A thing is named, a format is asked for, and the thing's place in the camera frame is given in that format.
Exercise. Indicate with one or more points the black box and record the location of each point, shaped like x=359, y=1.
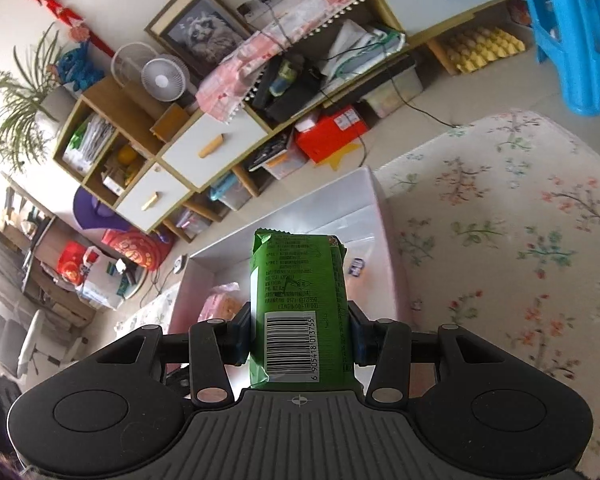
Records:
x=290, y=95

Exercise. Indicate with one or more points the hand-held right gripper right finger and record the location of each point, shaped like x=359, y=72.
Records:
x=362, y=340

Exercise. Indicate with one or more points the white fan grille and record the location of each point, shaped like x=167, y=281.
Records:
x=127, y=62

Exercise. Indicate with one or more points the large clear storage box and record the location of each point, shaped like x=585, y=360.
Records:
x=392, y=90

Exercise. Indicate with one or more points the pink cardboard box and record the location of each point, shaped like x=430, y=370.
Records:
x=305, y=210

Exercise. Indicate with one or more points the yellow egg tray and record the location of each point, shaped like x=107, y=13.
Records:
x=480, y=50

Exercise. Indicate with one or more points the red gold printed bag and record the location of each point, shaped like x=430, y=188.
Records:
x=137, y=247

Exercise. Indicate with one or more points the yellow fruit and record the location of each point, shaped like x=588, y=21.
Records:
x=127, y=160

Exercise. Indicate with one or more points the wooden cabinet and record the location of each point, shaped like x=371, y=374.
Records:
x=145, y=125

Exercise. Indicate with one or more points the potted spider plant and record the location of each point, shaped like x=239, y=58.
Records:
x=20, y=95

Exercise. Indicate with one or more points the pink tasselled cloth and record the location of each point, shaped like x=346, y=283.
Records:
x=300, y=20

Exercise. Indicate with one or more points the blue lidded storage box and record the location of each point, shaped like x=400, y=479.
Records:
x=230, y=192

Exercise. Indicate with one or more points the white desk fan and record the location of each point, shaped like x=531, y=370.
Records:
x=162, y=80

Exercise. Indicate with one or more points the white shopping bag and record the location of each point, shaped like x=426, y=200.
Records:
x=105, y=285

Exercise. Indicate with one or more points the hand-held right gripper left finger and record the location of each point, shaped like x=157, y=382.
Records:
x=239, y=340

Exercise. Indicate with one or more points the framed raccoon picture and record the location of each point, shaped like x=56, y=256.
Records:
x=202, y=30

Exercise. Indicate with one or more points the red firecracker decoration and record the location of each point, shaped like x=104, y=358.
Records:
x=50, y=2

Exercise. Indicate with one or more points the purple bag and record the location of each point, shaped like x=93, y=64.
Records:
x=92, y=212

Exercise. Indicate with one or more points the red shoebox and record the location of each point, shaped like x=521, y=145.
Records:
x=330, y=132

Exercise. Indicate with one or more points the blue white truffle packet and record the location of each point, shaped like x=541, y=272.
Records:
x=356, y=266

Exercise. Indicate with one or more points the red gift bag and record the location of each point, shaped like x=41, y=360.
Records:
x=75, y=265

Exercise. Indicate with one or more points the small cardboard box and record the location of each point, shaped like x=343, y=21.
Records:
x=170, y=122

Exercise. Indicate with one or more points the grey office chair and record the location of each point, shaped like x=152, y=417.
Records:
x=15, y=340

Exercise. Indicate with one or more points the green snack packet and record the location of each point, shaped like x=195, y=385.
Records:
x=300, y=300

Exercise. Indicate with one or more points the white plastic bag pile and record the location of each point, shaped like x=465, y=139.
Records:
x=362, y=45

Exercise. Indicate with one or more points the blue plush toy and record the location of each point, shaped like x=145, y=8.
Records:
x=80, y=67

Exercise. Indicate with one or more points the blue plastic stool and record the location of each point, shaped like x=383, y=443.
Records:
x=575, y=35

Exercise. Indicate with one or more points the pink snack packet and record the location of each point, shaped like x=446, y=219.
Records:
x=222, y=302

